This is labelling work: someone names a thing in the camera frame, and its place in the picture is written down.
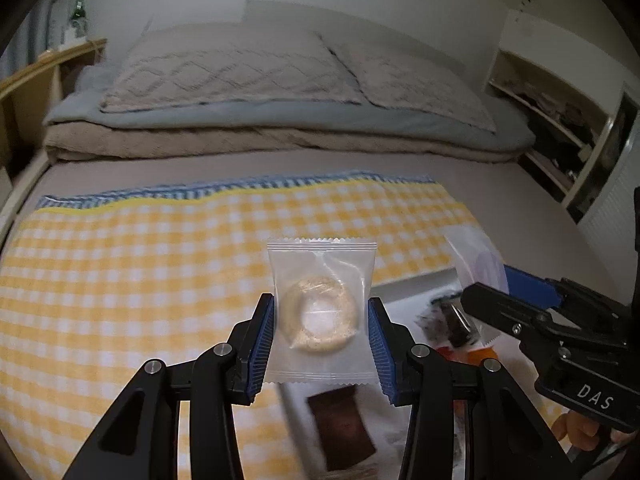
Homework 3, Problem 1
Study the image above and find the clear packet purple pastry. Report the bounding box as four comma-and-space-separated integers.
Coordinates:
442, 226, 509, 350

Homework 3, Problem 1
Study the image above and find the white cluttered shelf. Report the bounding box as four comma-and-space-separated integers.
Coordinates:
482, 49, 640, 224

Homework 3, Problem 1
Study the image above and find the right hand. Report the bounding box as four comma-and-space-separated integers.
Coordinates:
551, 406, 640, 453

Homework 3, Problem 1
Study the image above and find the orange snack packet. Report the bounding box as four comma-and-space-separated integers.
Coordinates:
465, 347, 498, 366

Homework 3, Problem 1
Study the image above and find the white tray box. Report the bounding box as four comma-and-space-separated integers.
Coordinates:
276, 264, 566, 480

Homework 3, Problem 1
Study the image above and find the brown chocolate snack packet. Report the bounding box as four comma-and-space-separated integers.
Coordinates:
307, 385, 376, 472

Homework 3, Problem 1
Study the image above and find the black silver snack packet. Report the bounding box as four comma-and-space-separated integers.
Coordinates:
432, 292, 480, 349

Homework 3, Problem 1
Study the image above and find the beige folded blanket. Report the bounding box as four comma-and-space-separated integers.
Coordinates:
43, 122, 525, 162

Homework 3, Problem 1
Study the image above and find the grey patterned pillow left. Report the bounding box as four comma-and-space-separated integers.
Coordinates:
100, 23, 362, 113

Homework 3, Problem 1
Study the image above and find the grey patterned pillow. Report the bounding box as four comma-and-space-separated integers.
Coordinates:
100, 23, 362, 113
321, 35, 497, 133

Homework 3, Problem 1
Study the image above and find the grey patterned pillow right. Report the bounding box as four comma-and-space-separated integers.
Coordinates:
321, 35, 497, 133

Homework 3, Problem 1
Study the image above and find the clear packet brown pastry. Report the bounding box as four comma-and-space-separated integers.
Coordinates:
416, 308, 451, 349

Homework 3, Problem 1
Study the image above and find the yellow checkered cloth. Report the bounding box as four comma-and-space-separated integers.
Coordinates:
1, 171, 473, 479

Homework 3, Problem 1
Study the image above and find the wooden bedside shelf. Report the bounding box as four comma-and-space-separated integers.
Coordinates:
1, 38, 107, 203

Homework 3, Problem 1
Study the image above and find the green bottle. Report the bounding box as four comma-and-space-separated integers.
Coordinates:
68, 0, 89, 39

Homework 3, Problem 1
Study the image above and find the clear packet beige ring pastry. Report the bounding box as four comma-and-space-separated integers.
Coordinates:
266, 238, 378, 385

